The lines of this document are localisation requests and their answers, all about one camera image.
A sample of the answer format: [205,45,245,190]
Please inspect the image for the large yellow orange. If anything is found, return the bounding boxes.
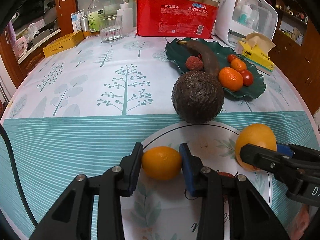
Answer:
[235,124,277,172]

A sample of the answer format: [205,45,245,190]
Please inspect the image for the red cherry tomato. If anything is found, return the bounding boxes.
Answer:
[218,172,234,178]
[240,69,254,87]
[227,54,238,63]

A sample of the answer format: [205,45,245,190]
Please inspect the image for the dark brown avocado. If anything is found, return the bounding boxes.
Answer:
[171,71,224,124]

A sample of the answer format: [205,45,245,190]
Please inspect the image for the small yellow kumquat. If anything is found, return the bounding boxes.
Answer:
[142,146,182,181]

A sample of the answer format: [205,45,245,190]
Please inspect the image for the overripe brown banana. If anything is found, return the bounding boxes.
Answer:
[177,40,220,77]

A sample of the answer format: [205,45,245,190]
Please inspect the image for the small orange mandarin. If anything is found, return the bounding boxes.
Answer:
[230,58,247,72]

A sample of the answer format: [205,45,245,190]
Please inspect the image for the person's right hand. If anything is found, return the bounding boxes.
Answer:
[289,204,318,239]

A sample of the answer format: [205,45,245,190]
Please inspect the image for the white floral round plate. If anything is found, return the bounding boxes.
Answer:
[121,121,273,239]

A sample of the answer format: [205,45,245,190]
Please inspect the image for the yellow tissue pack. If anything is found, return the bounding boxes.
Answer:
[235,33,276,74]

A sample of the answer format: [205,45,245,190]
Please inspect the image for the tree pattern tablecloth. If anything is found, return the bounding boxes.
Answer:
[1,33,319,239]

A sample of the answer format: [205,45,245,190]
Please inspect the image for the red lychee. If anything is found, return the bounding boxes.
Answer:
[185,56,203,71]

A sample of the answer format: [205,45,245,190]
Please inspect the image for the dark green scalloped plate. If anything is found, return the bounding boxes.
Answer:
[165,38,266,99]

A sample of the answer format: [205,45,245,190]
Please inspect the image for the white cosmetics storage box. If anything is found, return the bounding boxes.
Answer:
[213,0,278,48]

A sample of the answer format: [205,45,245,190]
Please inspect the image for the pink appliance on counter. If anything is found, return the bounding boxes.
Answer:
[13,36,28,60]

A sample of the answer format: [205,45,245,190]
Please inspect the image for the yellow flat box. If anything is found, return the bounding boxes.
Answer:
[43,30,84,57]

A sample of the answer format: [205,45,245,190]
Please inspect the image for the red paper cup package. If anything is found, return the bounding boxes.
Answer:
[137,0,224,39]

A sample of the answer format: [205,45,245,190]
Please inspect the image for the clear ribbed glass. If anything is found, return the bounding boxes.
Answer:
[100,15,123,42]

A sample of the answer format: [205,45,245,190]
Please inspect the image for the small metal tin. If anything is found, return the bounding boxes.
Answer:
[80,15,91,38]

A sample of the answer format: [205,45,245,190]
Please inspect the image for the small white carton box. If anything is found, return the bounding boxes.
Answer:
[71,9,85,33]

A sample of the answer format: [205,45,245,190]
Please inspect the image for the white squeeze bottle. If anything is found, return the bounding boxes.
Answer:
[117,0,133,35]

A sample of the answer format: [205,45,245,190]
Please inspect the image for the green label glass bottle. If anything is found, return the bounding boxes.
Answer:
[87,0,105,36]

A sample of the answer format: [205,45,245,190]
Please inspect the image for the black cable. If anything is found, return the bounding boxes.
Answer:
[0,123,38,228]

